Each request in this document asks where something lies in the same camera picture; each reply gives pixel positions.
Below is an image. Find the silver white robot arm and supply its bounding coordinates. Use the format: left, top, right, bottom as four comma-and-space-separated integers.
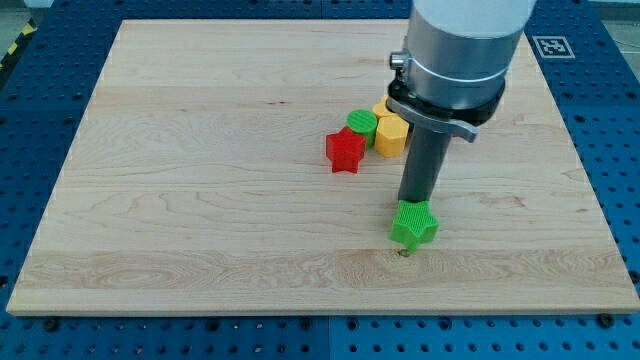
386, 0, 535, 142

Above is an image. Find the light wooden board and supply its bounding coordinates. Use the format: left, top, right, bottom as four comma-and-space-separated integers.
7, 20, 639, 316

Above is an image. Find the red star block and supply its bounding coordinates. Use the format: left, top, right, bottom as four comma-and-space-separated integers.
325, 126, 366, 173

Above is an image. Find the green cylinder block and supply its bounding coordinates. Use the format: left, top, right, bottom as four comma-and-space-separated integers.
345, 109, 378, 149

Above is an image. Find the yellow hexagon block front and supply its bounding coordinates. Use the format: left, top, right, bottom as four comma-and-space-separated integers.
374, 115, 409, 158

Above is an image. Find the yellow hexagon block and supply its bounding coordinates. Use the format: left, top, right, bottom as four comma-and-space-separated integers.
371, 95, 394, 119
374, 115, 409, 158

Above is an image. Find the yellow hexagon block rear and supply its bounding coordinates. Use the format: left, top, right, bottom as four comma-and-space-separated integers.
371, 95, 394, 119

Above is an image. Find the green star block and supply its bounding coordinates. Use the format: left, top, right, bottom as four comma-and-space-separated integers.
389, 200, 439, 253

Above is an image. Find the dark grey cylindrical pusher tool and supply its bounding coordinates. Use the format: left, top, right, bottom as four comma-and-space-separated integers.
398, 126, 451, 203

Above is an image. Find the black white fiducial marker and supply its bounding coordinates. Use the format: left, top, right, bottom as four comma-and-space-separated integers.
532, 35, 575, 59

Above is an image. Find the yellow black hazard tape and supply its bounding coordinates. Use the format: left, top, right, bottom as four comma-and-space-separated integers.
1, 18, 38, 72

